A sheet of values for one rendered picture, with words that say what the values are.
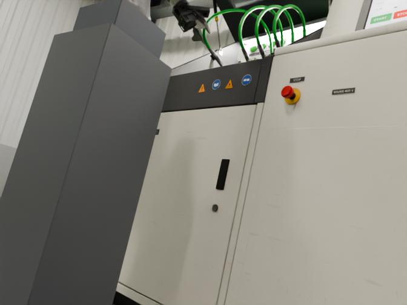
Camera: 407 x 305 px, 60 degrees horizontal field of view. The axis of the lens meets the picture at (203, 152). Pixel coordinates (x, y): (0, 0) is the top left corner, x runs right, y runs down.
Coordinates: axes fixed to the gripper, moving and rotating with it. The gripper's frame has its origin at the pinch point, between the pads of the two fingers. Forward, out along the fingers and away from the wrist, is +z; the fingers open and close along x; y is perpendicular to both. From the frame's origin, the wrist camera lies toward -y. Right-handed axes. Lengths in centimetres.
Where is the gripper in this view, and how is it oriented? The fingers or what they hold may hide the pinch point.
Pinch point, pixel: (208, 36)
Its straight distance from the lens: 170.0
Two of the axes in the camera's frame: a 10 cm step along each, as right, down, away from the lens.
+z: 5.4, 8.2, -1.9
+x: 2.3, -3.6, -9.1
